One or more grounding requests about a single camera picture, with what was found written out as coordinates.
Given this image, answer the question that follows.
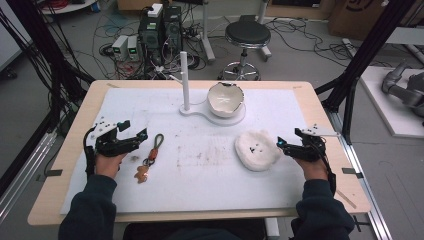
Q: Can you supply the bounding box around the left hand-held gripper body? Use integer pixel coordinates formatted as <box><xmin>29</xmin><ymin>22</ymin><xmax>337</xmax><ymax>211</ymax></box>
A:
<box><xmin>89</xmin><ymin>120</ymin><xmax>140</xmax><ymax>158</ymax></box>

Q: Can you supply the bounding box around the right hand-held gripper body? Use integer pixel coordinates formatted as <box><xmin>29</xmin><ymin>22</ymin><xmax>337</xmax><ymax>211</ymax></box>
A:
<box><xmin>293</xmin><ymin>123</ymin><xmax>339</xmax><ymax>163</ymax></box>

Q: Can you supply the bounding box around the white fluffy plush pouch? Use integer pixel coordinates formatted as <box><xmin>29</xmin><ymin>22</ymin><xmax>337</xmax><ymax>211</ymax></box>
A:
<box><xmin>234</xmin><ymin>129</ymin><xmax>283</xmax><ymax>173</ymax></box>

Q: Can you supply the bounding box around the gingerbread man keychain with cord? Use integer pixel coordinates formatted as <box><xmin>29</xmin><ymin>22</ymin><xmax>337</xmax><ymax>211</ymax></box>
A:
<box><xmin>134</xmin><ymin>133</ymin><xmax>165</xmax><ymax>185</ymax></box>

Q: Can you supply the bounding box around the person's left hand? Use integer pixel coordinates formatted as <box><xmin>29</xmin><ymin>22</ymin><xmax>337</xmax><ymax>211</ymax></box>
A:
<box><xmin>94</xmin><ymin>151</ymin><xmax>128</xmax><ymax>180</ymax></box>

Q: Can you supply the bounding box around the person's right hand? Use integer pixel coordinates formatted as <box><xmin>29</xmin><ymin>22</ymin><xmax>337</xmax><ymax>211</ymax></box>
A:
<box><xmin>294</xmin><ymin>156</ymin><xmax>329</xmax><ymax>183</ymax></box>

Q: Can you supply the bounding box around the wooden table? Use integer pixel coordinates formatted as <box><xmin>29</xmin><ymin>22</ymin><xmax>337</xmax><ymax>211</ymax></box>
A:
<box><xmin>27</xmin><ymin>79</ymin><xmax>372</xmax><ymax>227</ymax></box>

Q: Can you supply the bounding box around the black tape piece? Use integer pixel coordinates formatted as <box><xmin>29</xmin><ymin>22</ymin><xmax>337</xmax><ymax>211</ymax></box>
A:
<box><xmin>341</xmin><ymin>167</ymin><xmax>365</xmax><ymax>180</ymax></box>
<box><xmin>35</xmin><ymin>168</ymin><xmax>64</xmax><ymax>183</ymax></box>

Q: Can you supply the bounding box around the white stand with pole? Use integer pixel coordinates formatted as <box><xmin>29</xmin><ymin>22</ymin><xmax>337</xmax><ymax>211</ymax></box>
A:
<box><xmin>168</xmin><ymin>50</ymin><xmax>247</xmax><ymax>127</ymax></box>

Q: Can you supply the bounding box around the white table mat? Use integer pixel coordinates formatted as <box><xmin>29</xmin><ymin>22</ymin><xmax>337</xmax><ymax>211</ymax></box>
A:
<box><xmin>59</xmin><ymin>87</ymin><xmax>310</xmax><ymax>215</ymax></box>

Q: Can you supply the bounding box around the grey bench power supply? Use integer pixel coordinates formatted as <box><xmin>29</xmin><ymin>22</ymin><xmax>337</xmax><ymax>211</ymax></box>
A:
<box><xmin>111</xmin><ymin>34</ymin><xmax>130</xmax><ymax>62</ymax></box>
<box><xmin>126</xmin><ymin>34</ymin><xmax>141</xmax><ymax>62</ymax></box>

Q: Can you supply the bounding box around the white eggshell-shaped bowl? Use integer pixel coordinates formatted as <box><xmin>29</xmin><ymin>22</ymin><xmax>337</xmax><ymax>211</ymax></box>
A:
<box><xmin>206</xmin><ymin>81</ymin><xmax>246</xmax><ymax>119</ymax></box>

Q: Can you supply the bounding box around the white floor platform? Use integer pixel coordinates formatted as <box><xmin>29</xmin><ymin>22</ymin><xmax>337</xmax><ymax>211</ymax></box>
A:
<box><xmin>359</xmin><ymin>65</ymin><xmax>424</xmax><ymax>140</ymax></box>

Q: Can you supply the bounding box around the black computer tower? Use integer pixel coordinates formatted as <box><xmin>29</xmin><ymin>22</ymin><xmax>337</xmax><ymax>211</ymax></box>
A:
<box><xmin>137</xmin><ymin>3</ymin><xmax>165</xmax><ymax>67</ymax></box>
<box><xmin>162</xmin><ymin>4</ymin><xmax>184</xmax><ymax>53</ymax></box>

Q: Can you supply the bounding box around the white power strip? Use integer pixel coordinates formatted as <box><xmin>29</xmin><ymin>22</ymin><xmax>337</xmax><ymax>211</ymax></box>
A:
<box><xmin>341</xmin><ymin>37</ymin><xmax>360</xmax><ymax>58</ymax></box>

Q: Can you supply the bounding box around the black round stool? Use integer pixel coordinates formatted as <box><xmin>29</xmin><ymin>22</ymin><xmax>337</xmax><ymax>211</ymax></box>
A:
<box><xmin>218</xmin><ymin>19</ymin><xmax>273</xmax><ymax>82</ymax></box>

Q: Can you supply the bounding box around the white table leg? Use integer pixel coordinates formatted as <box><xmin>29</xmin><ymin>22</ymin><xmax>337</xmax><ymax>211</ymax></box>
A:
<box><xmin>199</xmin><ymin>0</ymin><xmax>217</xmax><ymax>64</ymax></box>

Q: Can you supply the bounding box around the brown cardboard box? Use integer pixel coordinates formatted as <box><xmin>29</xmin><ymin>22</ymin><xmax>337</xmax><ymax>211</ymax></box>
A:
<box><xmin>327</xmin><ymin>0</ymin><xmax>396</xmax><ymax>42</ymax></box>

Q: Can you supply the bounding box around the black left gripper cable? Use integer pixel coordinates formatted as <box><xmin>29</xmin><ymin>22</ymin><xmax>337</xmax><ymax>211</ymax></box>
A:
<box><xmin>82</xmin><ymin>125</ymin><xmax>98</xmax><ymax>183</ymax></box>

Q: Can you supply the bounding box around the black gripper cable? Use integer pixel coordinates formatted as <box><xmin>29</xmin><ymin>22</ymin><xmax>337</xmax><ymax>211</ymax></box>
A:
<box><xmin>82</xmin><ymin>125</ymin><xmax>98</xmax><ymax>183</ymax></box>
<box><xmin>319</xmin><ymin>141</ymin><xmax>338</xmax><ymax>197</ymax></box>

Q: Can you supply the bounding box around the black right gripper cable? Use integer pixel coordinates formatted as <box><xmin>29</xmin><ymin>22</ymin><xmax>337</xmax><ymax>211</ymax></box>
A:
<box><xmin>319</xmin><ymin>141</ymin><xmax>338</xmax><ymax>197</ymax></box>

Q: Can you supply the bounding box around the aluminium rail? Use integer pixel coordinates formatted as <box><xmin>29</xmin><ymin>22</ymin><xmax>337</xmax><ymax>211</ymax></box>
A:
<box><xmin>0</xmin><ymin>130</ymin><xmax>58</xmax><ymax>223</ymax></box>
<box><xmin>326</xmin><ymin>109</ymin><xmax>394</xmax><ymax>240</ymax></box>

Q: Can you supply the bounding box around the black frame post with cables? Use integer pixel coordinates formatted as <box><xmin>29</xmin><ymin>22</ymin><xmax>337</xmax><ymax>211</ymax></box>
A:
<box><xmin>0</xmin><ymin>0</ymin><xmax>97</xmax><ymax>134</ymax></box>

